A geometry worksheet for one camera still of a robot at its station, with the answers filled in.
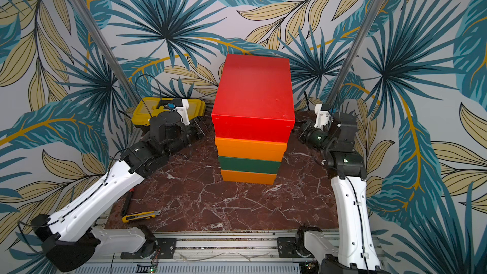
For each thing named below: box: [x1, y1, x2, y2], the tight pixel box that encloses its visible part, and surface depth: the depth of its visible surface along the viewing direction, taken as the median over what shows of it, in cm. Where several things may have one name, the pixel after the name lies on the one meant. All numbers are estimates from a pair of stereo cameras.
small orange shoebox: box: [220, 169, 278, 186], surface depth 88 cm
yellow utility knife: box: [121, 209, 162, 224], surface depth 81 cm
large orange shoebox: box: [214, 137, 288, 163], surface depth 68 cm
